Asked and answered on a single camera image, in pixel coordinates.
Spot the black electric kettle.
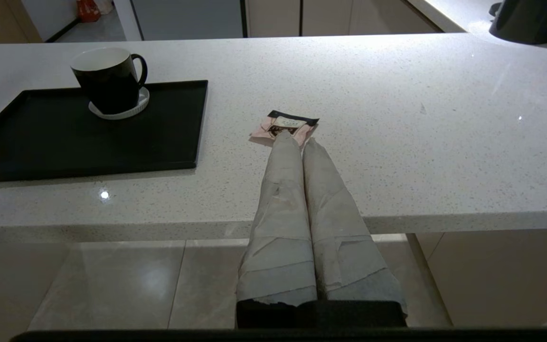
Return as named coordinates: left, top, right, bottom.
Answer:
left=489, top=0, right=547, bottom=45

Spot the black cup white inside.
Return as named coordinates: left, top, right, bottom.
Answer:
left=70, top=47, right=149, bottom=115

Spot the grey cabinet door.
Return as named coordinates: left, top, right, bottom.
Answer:
left=301, top=0, right=354, bottom=37
left=246, top=0, right=302, bottom=38

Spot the grey counter drawer unit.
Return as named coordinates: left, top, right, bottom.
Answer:
left=349, top=0, right=445, bottom=35

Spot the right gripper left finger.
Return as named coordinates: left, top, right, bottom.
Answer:
left=234, top=131, right=319, bottom=328

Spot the white saucer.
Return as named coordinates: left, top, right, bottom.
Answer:
left=88, top=87, right=151, bottom=120

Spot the red bag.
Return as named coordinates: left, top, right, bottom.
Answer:
left=76, top=0, right=102, bottom=23

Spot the black rectangular serving tray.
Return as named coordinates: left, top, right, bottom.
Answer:
left=0, top=80, right=209, bottom=184

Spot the pink tea bag packet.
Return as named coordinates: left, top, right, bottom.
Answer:
left=249, top=110, right=320, bottom=148

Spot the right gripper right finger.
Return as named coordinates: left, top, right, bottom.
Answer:
left=302, top=137, right=409, bottom=328

